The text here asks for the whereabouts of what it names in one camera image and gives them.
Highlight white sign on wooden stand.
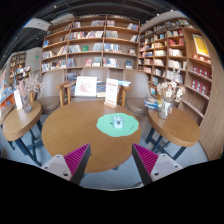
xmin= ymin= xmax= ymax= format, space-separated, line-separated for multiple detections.
xmin=103 ymin=77 xmax=120 ymax=109

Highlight round wooden side table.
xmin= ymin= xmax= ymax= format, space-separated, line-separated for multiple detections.
xmin=1 ymin=100 xmax=44 ymax=168
xmin=144 ymin=107 xmax=202 ymax=161

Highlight glass vase white dried flowers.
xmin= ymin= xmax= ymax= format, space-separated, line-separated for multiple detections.
xmin=156 ymin=69 xmax=186 ymax=120

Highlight white ceiling panel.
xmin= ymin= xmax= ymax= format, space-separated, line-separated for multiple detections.
xmin=22 ymin=17 xmax=53 ymax=33

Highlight distant wooden bookshelf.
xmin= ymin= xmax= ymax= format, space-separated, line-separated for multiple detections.
xmin=8 ymin=51 xmax=28 ymax=81

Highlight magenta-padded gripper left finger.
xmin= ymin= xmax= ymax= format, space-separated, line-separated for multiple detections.
xmin=40 ymin=143 xmax=92 ymax=186

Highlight white picture board red print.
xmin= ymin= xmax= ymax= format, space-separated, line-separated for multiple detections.
xmin=74 ymin=76 xmax=98 ymax=98

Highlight small white table card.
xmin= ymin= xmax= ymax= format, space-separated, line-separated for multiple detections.
xmin=13 ymin=89 xmax=24 ymax=111

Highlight low colourful book display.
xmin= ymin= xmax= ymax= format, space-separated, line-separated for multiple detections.
xmin=0 ymin=69 xmax=16 ymax=109

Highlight dark blue book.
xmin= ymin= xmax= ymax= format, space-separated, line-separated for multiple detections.
xmin=96 ymin=82 xmax=107 ymax=98

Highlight blue magazine pile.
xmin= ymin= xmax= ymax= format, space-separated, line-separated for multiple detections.
xmin=143 ymin=96 xmax=161 ymax=111

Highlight curved wooden bookshelf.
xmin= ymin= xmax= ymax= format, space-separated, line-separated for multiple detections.
xmin=138 ymin=18 xmax=224 ymax=161

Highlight tall wooden bookshelf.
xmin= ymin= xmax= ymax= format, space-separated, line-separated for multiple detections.
xmin=40 ymin=13 xmax=141 ymax=81

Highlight flat stack of books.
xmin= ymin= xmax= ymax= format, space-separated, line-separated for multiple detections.
xmin=117 ymin=79 xmax=132 ymax=88

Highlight green wavy-edged mouse pad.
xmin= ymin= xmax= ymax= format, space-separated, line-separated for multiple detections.
xmin=96 ymin=112 xmax=140 ymax=138

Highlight transparent computer mouse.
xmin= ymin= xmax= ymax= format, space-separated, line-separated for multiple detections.
xmin=112 ymin=115 xmax=124 ymax=129

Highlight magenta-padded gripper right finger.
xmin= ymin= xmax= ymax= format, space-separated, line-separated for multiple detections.
xmin=131 ymin=143 xmax=184 ymax=186

